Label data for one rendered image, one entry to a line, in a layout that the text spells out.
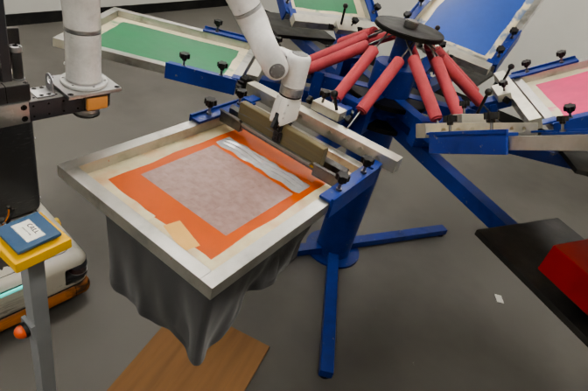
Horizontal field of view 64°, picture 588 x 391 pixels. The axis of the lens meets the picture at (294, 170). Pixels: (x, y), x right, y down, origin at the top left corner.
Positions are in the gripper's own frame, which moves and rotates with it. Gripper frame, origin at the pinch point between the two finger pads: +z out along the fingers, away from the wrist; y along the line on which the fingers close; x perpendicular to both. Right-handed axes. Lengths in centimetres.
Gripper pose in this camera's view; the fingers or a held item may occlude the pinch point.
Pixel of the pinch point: (280, 135)
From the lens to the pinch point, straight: 156.6
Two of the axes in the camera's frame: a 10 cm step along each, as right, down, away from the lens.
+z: -2.3, 8.2, 5.3
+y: -5.8, 3.2, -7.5
